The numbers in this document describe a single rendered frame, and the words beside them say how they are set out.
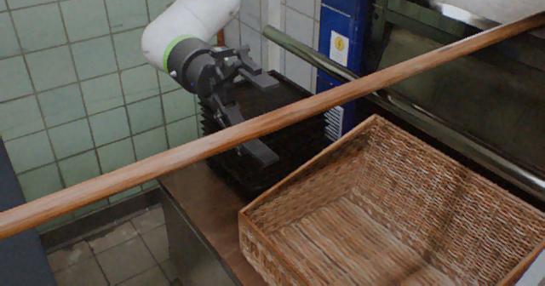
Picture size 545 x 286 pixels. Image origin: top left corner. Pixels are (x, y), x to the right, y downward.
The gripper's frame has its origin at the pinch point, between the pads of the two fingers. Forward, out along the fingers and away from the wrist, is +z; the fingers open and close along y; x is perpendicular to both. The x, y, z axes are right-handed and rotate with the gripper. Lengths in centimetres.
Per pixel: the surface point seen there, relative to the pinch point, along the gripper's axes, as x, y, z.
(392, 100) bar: -23.1, 1.6, 4.2
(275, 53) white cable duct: -59, 35, -81
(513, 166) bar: -23.2, 1.5, 26.8
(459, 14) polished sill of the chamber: -63, 1, -14
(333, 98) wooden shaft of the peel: -11.8, -1.2, 1.5
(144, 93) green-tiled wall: -23, 60, -123
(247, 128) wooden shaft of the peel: 4.4, -1.4, 1.1
